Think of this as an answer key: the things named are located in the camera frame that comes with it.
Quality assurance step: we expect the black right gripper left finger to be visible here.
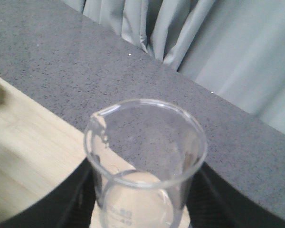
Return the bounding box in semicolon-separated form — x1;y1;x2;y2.
0;159;96;228

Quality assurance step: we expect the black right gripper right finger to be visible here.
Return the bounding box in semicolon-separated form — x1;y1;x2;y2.
186;163;285;228

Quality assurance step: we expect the clear glass beaker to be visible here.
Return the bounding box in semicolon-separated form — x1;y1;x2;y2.
84;99;207;228

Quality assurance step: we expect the light wooden cutting board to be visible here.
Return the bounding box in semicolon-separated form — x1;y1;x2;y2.
0;78;85;223

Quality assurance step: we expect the grey curtain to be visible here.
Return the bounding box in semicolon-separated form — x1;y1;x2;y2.
66;0;285;134

